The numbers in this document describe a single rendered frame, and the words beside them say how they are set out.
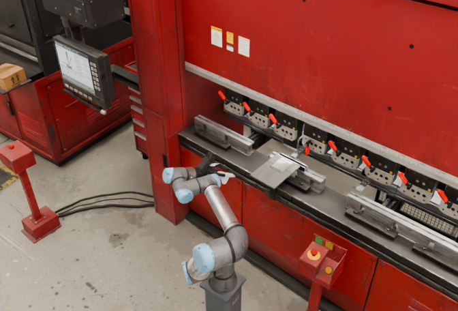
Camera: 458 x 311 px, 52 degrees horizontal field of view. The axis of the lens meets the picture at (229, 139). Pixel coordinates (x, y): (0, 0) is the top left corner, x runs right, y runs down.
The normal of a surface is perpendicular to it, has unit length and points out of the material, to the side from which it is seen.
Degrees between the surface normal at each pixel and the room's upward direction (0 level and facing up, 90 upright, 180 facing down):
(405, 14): 90
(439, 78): 90
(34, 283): 0
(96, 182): 0
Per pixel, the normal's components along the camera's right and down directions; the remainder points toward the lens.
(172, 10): 0.76, 0.39
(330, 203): 0.00, -0.81
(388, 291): -0.65, 0.45
